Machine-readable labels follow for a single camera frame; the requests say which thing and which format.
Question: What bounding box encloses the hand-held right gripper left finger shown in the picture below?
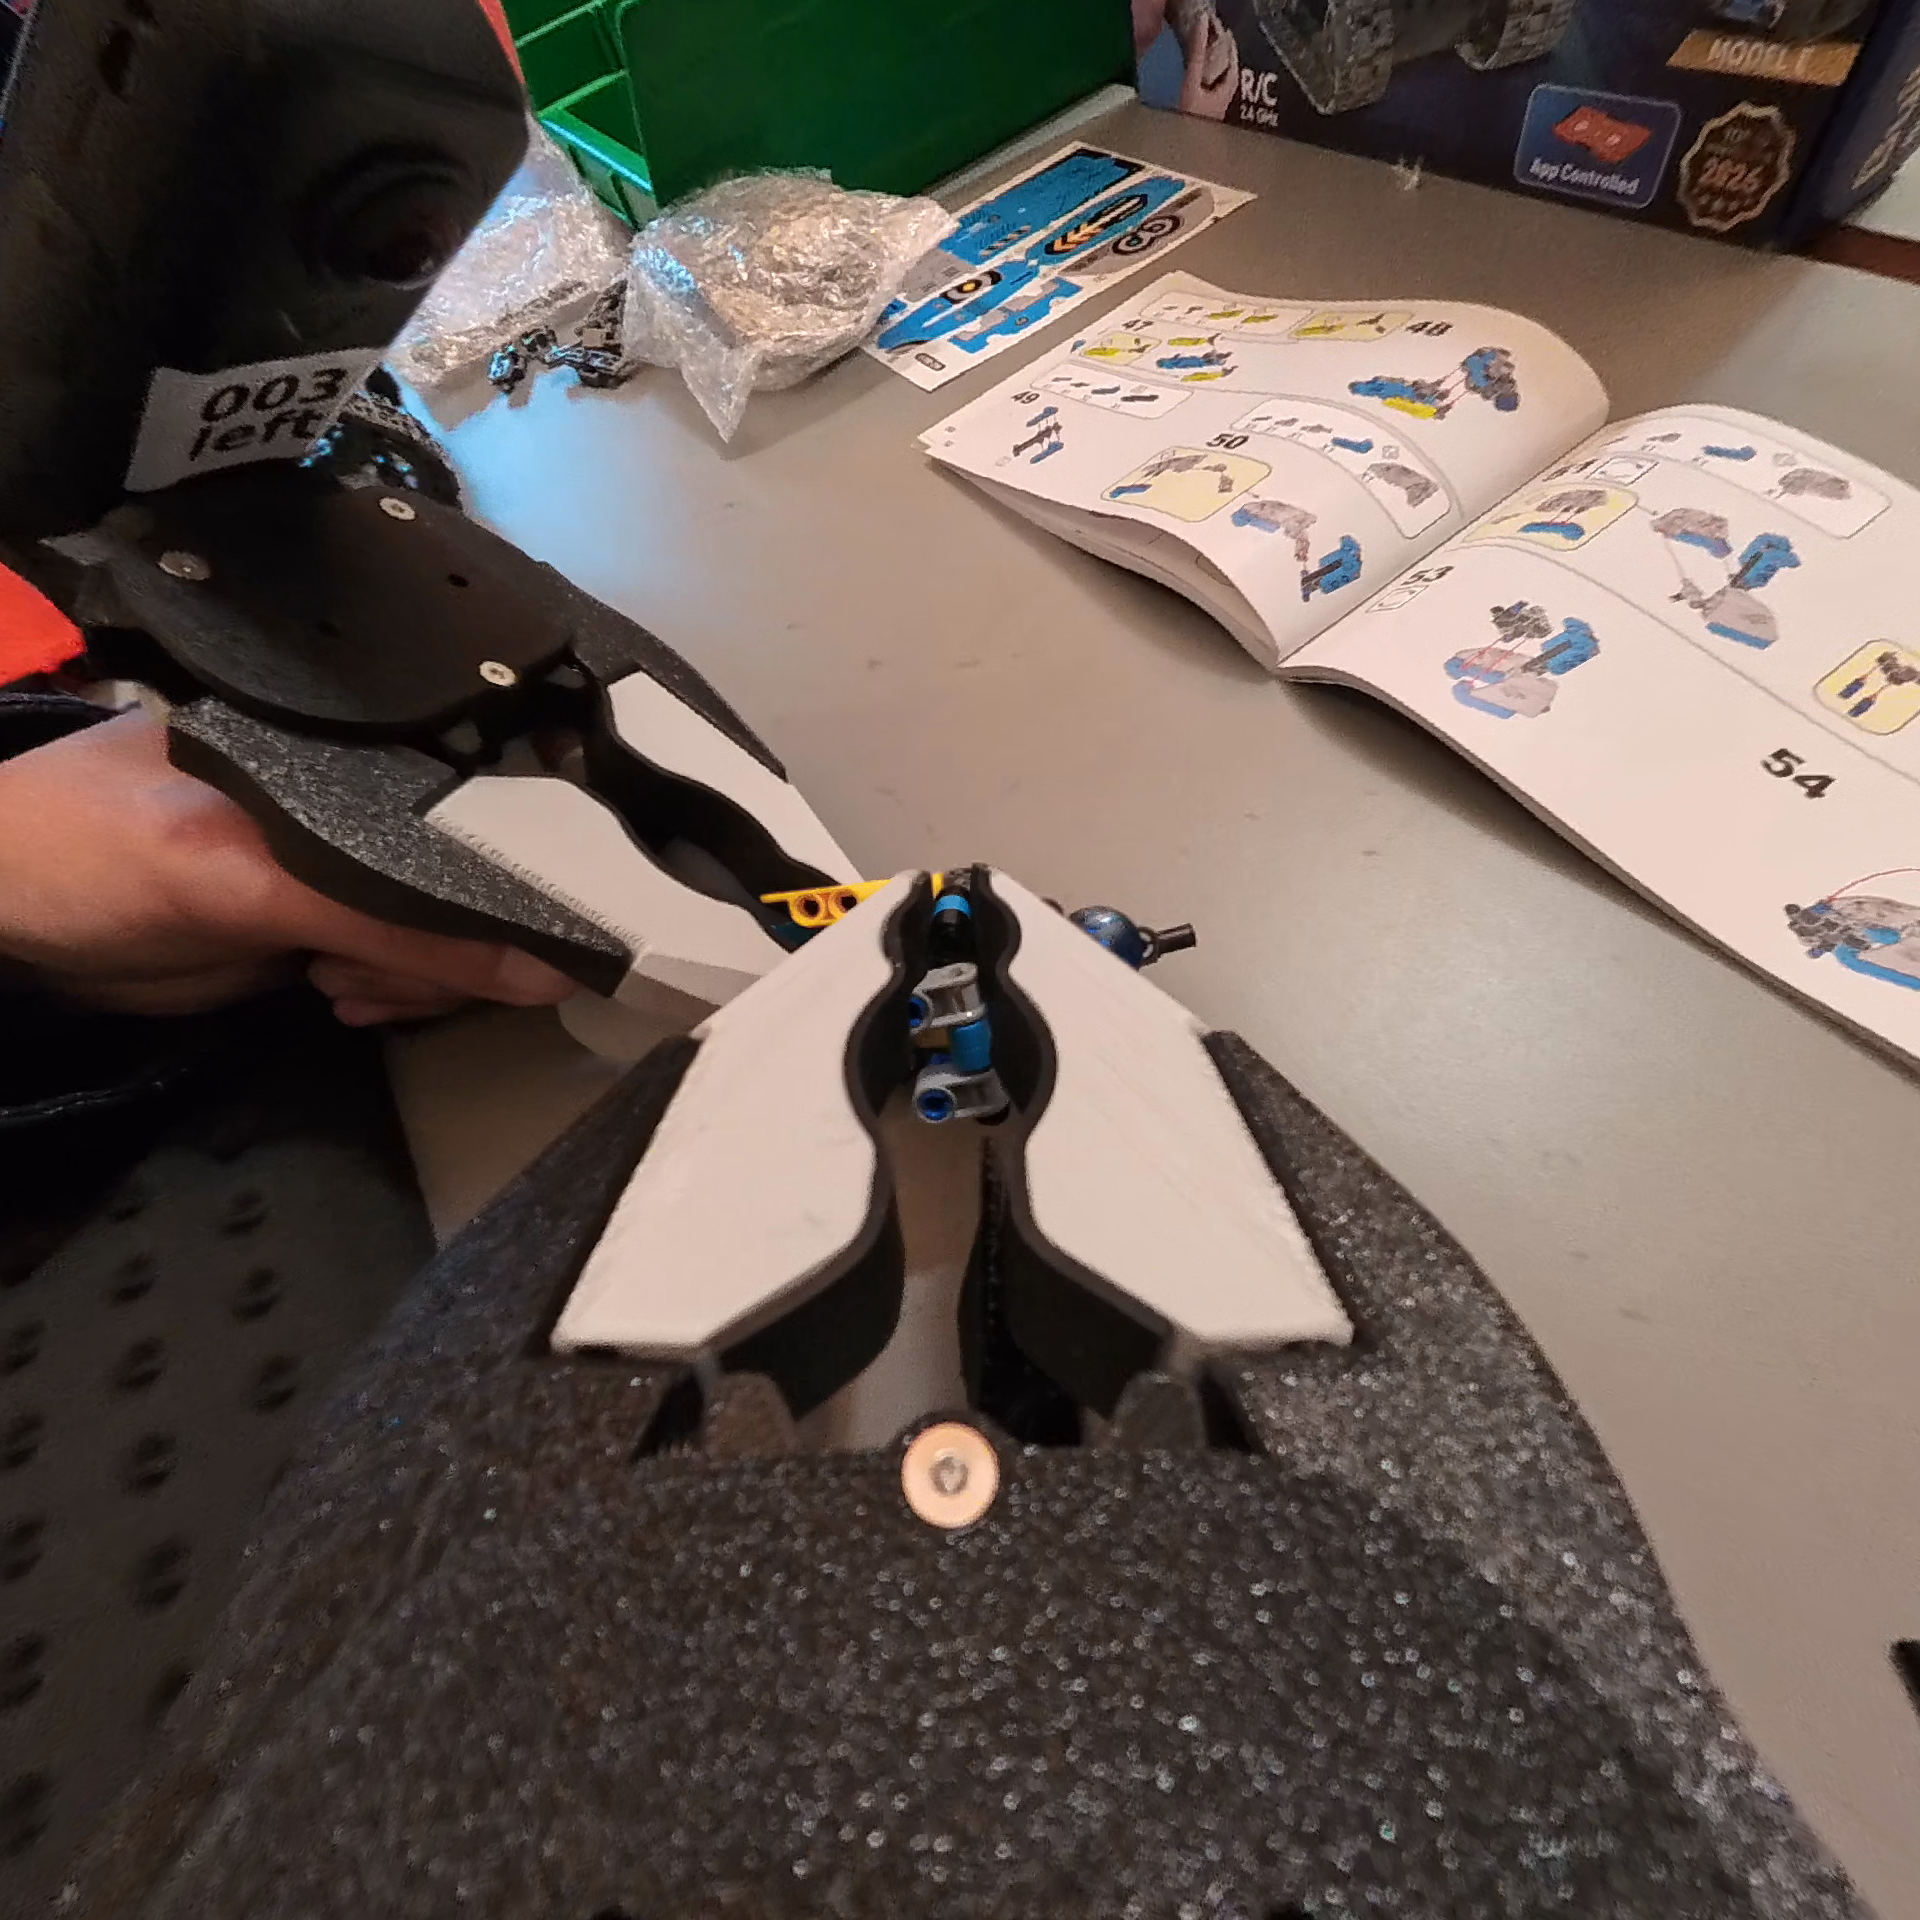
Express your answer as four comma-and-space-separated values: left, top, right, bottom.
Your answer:
549, 880, 912, 1401

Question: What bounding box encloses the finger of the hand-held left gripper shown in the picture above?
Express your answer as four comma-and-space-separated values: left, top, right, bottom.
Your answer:
420, 771, 793, 1011
595, 676, 878, 891

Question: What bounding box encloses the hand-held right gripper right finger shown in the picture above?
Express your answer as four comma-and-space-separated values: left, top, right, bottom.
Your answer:
976, 872, 1352, 1401

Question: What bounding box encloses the blue yellow brick assembly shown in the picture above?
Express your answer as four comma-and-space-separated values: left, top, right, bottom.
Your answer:
757, 872, 901, 930

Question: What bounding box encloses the black gear brick assembly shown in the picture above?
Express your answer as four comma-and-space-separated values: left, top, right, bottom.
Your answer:
893, 872, 1200, 1133

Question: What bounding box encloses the grey desk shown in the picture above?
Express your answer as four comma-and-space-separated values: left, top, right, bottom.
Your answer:
376, 92, 1920, 1920

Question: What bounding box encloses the person's left hand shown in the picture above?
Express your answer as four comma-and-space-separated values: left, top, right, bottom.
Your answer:
0, 716, 588, 1031

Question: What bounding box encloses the clear plastic bag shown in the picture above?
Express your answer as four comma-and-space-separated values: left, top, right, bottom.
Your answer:
616, 173, 966, 451
391, 128, 651, 412

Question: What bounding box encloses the blue sticker sheet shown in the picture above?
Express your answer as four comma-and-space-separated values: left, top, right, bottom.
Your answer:
864, 137, 1259, 394

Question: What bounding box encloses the black studded mat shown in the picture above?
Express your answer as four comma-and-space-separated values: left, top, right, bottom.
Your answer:
0, 1110, 445, 1920

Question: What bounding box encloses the building instruction booklet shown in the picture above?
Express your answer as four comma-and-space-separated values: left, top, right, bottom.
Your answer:
916, 270, 1920, 1076

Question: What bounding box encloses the green plastic bin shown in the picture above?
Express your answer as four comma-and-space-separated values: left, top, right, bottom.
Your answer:
497, 0, 1142, 232

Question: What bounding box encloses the toy kit box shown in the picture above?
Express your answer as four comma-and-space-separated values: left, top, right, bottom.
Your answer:
1133, 0, 1920, 251

